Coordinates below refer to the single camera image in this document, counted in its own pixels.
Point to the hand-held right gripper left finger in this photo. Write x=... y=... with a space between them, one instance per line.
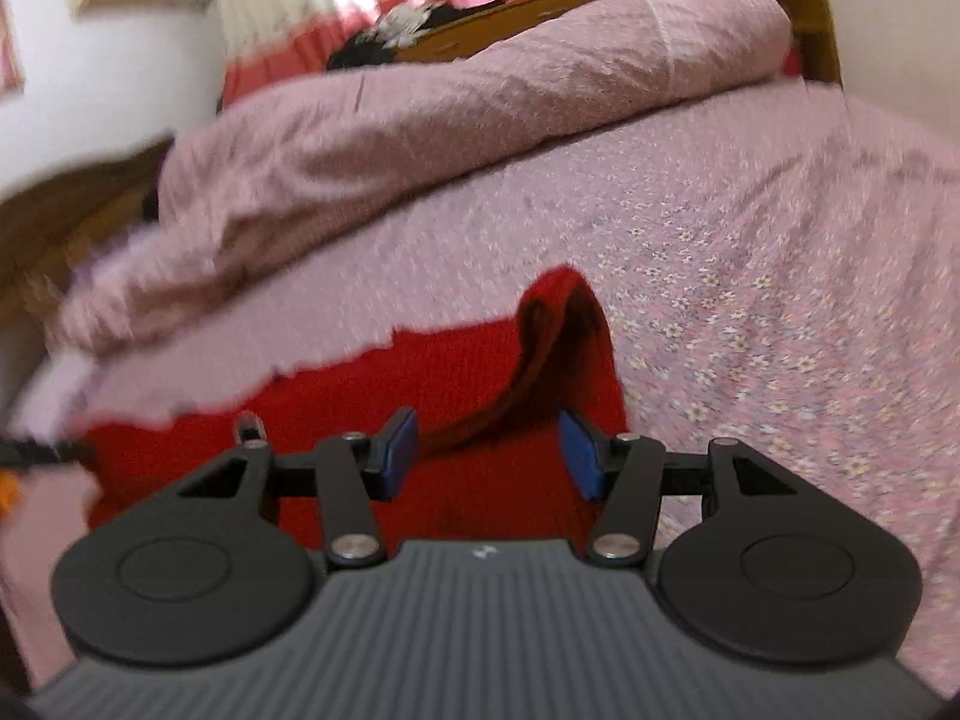
x=397 y=457

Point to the dark cloth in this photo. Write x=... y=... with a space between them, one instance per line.
x=397 y=34

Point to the pink floral bed sheet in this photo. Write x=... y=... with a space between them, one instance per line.
x=750 y=277

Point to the pink and cream curtain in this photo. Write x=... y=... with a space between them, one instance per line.
x=330 y=22

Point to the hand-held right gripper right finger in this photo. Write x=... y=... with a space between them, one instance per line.
x=582 y=457

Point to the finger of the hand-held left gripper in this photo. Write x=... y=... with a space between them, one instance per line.
x=45 y=453

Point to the red knit sweater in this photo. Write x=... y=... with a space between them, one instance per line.
x=465 y=360

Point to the pink wall picture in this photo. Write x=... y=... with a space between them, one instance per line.
x=7 y=45

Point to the red pillow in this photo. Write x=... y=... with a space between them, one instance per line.
x=792 y=60

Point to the brown wooden furniture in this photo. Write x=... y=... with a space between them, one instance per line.
x=67 y=217

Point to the pink quilt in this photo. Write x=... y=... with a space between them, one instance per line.
x=450 y=112

